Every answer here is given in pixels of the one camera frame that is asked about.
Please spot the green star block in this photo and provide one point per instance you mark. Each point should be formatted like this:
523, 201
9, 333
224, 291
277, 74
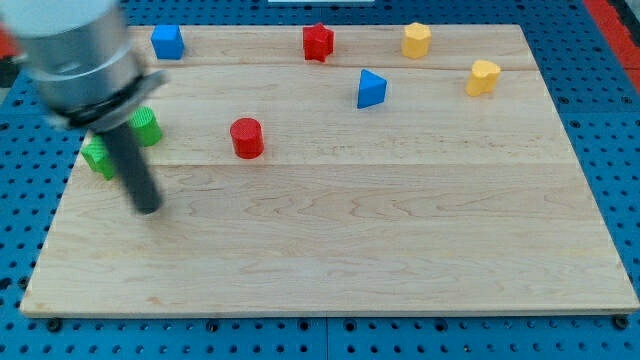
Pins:
98, 158

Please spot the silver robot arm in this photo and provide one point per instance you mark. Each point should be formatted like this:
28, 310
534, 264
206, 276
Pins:
82, 60

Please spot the blue triangle block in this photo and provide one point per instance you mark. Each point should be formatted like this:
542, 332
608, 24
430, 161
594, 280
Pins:
371, 89

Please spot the red star block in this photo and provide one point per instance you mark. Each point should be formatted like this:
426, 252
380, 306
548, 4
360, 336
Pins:
318, 42

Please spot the wooden board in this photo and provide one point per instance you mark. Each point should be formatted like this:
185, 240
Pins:
432, 203

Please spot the red cylinder block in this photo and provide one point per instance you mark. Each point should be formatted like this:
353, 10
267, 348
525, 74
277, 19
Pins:
247, 138

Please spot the yellow hexagon block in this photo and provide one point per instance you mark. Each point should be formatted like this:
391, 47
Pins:
416, 40

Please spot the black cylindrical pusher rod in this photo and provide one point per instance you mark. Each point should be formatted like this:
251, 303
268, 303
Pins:
131, 167

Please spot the green cylinder block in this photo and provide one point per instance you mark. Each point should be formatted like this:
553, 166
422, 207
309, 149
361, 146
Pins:
145, 127

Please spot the yellow heart block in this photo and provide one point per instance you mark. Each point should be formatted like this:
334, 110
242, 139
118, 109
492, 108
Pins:
483, 78

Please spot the blue cube block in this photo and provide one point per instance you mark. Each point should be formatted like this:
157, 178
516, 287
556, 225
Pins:
167, 42

